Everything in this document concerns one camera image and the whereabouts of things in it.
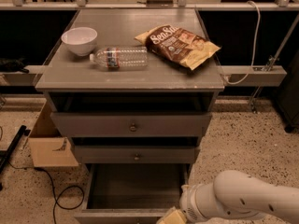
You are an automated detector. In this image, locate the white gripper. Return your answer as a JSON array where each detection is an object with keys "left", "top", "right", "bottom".
[{"left": 156, "top": 185, "right": 206, "bottom": 224}]

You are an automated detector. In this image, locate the grey bottom drawer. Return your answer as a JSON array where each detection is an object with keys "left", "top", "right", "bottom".
[{"left": 75, "top": 163, "right": 190, "bottom": 224}]

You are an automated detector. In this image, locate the grey drawer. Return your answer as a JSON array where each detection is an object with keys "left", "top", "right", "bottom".
[
  {"left": 75, "top": 163, "right": 190, "bottom": 224},
  {"left": 73, "top": 146, "right": 198, "bottom": 163},
  {"left": 51, "top": 113, "right": 211, "bottom": 137}
]

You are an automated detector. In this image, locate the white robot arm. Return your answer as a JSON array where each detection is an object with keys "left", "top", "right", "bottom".
[{"left": 156, "top": 170, "right": 299, "bottom": 224}]

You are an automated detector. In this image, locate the grey middle drawer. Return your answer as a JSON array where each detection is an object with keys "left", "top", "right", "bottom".
[{"left": 73, "top": 146, "right": 198, "bottom": 163}]

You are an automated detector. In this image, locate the grey drawer cabinet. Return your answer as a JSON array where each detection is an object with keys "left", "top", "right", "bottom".
[{"left": 35, "top": 7, "right": 225, "bottom": 173}]

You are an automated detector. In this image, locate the grey top drawer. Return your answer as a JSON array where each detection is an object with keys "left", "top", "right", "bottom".
[{"left": 51, "top": 113, "right": 211, "bottom": 137}]

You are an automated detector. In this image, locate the cardboard box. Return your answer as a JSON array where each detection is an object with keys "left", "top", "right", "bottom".
[{"left": 28, "top": 104, "right": 78, "bottom": 168}]

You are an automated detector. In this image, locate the clear plastic water bottle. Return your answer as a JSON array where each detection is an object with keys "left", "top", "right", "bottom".
[{"left": 90, "top": 47, "right": 148, "bottom": 71}]

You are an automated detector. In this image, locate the brown yellow chip bag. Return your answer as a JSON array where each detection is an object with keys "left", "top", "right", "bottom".
[{"left": 135, "top": 24, "right": 221, "bottom": 70}]

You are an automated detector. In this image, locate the black metal stand leg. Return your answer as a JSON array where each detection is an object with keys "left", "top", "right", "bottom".
[{"left": 0, "top": 125, "right": 30, "bottom": 191}]

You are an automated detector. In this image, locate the white bowl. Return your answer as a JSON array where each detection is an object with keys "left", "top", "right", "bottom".
[{"left": 61, "top": 27, "right": 97, "bottom": 56}]

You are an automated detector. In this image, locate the black floor cable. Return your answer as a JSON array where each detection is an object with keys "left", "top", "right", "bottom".
[{"left": 7, "top": 161, "right": 86, "bottom": 224}]

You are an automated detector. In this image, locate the black cloth on rail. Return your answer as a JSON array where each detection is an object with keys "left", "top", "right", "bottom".
[{"left": 0, "top": 58, "right": 29, "bottom": 74}]

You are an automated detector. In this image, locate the white hanging cable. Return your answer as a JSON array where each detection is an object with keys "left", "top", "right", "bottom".
[{"left": 222, "top": 0, "right": 262, "bottom": 86}]

